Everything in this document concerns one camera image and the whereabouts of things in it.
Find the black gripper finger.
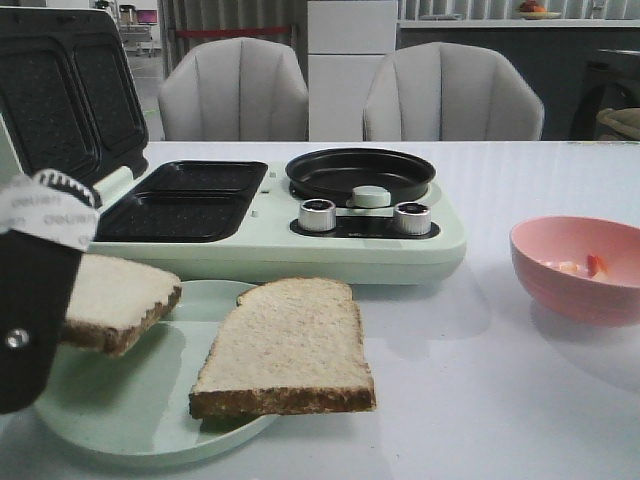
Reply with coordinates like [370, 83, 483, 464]
[1, 169, 99, 414]

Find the white bread slice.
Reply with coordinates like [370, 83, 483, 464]
[61, 254, 182, 357]
[189, 278, 376, 419]

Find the green breakfast maker lid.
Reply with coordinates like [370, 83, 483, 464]
[1, 7, 148, 208]

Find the pink plastic bowl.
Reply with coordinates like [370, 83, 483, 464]
[510, 216, 639, 327]

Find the pink cooked shrimp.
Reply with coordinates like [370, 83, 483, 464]
[542, 254, 609, 282]

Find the green breakfast maker base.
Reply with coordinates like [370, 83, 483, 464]
[91, 159, 466, 285]

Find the light green plastic plate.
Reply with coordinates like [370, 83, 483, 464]
[35, 280, 276, 467]

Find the left grey upholstered chair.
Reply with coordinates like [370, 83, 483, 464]
[158, 37, 309, 141]

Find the grey upholstered chair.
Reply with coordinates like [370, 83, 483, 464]
[362, 42, 545, 141]
[158, 37, 309, 141]

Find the left silver control knob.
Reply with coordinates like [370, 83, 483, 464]
[298, 198, 337, 232]

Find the silver control knob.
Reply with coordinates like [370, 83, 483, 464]
[393, 202, 432, 236]
[298, 198, 337, 232]

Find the black round frying pan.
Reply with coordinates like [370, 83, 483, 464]
[285, 147, 436, 207]

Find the white refrigerator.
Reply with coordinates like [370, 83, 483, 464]
[307, 1, 398, 141]

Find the right silver control knob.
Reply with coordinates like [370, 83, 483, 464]
[393, 202, 432, 236]

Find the right grey upholstered chair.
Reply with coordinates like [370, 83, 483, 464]
[362, 42, 545, 141]

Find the fruit plate on counter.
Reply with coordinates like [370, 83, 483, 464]
[516, 0, 561, 20]

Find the grey kitchen counter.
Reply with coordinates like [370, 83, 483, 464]
[397, 18, 640, 141]

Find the beige cushion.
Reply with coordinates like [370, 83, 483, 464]
[596, 107, 640, 141]

